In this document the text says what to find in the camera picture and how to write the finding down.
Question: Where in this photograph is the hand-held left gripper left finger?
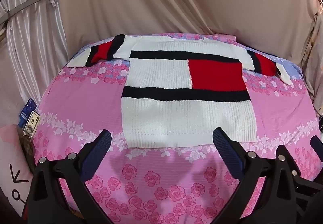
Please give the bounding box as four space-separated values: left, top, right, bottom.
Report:
25 129 113 224

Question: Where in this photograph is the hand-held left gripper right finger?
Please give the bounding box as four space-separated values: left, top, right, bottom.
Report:
213 127 304 224

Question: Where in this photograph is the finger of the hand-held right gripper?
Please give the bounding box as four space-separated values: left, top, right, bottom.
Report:
310 135 323 157
290 169 323 224

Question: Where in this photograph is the white red navy knit sweater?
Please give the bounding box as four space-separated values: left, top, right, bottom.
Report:
67 34 294 149

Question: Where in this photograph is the pink floral bedsheet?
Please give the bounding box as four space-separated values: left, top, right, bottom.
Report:
21 32 322 224

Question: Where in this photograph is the banknote print packet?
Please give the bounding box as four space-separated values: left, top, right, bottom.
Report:
22 110 41 139

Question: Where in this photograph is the blue cardboard box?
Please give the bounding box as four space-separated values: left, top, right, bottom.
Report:
18 98 38 129

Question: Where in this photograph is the white satin curtain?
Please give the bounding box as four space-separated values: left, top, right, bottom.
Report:
0 0 69 116

